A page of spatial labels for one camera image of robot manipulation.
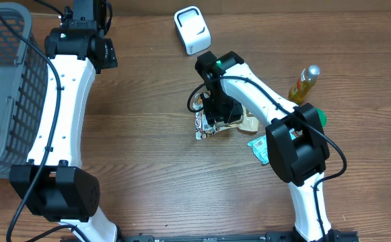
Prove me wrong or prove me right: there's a teal white large packet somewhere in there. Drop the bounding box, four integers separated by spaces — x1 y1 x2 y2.
246 132 297 165

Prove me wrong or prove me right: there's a green lid white jar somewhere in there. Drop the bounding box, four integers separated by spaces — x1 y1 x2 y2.
316 108 327 127

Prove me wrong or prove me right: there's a grey plastic shopping basket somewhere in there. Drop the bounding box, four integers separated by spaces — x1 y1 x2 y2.
0 2 48 179

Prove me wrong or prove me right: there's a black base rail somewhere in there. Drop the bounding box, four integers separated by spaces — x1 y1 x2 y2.
60 230 360 242

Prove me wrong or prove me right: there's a brown snack package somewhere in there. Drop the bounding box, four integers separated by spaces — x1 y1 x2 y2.
195 106 259 140

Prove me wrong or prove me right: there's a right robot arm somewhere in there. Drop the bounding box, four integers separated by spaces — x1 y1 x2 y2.
194 51 336 241

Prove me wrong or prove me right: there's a yellow bottle with silver cap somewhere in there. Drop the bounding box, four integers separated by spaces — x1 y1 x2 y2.
288 65 320 104

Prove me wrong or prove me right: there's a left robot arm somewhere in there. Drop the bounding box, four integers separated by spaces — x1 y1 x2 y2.
9 1 122 241

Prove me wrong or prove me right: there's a white barcode scanner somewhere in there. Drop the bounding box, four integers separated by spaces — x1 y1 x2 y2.
174 5 211 55

